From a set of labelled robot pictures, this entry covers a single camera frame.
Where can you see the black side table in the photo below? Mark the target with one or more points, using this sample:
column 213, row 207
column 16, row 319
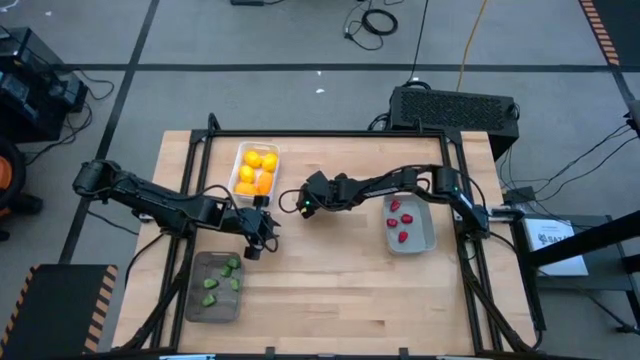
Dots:
column 610, row 280

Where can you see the light grey plastic basket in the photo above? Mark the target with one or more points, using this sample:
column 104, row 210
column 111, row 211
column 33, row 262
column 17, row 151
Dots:
column 422, row 235

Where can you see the orange and black machine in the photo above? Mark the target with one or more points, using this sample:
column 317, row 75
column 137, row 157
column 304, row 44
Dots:
column 7, row 175

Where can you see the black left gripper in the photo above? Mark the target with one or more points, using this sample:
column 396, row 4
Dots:
column 247, row 225

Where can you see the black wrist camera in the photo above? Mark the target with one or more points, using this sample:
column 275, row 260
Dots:
column 252, row 251
column 306, row 207

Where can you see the black equipment cart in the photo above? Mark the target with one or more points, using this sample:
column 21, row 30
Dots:
column 30, row 100

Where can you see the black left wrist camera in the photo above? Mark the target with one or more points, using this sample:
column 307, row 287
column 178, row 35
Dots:
column 252, row 251

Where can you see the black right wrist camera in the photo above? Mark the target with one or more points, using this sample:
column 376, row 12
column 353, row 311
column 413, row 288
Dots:
column 306, row 207

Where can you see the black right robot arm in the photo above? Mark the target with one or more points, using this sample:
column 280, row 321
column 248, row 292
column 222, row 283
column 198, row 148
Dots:
column 390, row 184

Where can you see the white paper sheet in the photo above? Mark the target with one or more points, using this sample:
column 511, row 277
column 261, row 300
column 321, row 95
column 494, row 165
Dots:
column 550, row 235

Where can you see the white plastic basket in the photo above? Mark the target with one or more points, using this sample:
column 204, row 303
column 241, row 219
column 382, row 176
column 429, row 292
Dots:
column 260, row 148

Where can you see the black metal beam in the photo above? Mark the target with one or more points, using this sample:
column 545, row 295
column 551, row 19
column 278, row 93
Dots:
column 590, row 239

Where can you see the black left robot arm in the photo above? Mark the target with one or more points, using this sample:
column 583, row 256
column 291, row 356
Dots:
column 150, row 197

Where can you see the black power strip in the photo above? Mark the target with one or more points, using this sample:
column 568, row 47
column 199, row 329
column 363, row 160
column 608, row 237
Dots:
column 247, row 2

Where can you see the dark grey plastic basket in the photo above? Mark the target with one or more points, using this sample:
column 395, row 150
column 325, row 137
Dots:
column 222, row 312

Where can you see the black aluminium table frame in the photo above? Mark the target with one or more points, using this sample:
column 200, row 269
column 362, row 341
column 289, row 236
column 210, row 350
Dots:
column 325, row 133

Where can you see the black perforated computer case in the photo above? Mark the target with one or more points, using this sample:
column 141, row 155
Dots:
column 450, row 110

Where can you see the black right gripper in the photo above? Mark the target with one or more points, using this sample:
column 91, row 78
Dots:
column 325, row 190

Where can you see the black hazard-striped floor mat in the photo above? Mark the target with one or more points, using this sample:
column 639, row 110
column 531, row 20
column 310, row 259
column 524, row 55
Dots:
column 55, row 315
column 620, row 25

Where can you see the green mini bell pepper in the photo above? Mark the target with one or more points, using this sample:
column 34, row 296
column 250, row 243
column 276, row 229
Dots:
column 226, row 271
column 210, row 283
column 235, row 285
column 209, row 300
column 233, row 262

